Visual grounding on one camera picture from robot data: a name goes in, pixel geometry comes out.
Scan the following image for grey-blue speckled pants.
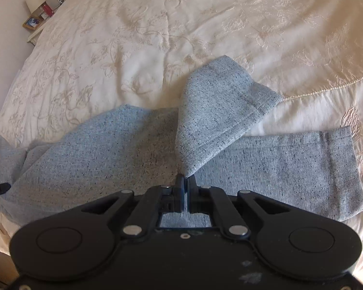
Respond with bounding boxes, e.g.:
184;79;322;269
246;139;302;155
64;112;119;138
0;55;363;229

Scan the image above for white nightstand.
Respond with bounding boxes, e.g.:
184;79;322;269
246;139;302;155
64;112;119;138
27;0;68;46

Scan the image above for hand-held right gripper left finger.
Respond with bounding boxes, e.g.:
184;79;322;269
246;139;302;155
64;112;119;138
81;174;187;238

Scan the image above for cream embroidered bedspread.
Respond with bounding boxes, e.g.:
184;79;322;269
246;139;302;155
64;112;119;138
0;0;363;287

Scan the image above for wooden picture frame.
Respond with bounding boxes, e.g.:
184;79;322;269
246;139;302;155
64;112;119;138
22;15;45;31

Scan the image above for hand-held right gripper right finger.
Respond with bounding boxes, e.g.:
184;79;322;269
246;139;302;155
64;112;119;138
187;176;288;238

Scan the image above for red bottle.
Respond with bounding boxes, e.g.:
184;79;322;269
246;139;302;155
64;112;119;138
40;2;54;18

